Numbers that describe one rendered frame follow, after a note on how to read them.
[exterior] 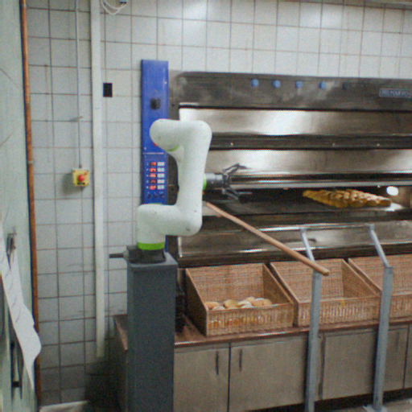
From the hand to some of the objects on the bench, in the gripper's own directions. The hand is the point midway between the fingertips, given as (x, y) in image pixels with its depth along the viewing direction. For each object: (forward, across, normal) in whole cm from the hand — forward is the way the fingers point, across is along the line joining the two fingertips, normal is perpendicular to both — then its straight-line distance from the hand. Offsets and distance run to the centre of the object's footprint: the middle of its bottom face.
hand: (249, 180), depth 300 cm
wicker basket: (+125, +91, -29) cm, 157 cm away
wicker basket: (+6, +91, -29) cm, 96 cm away
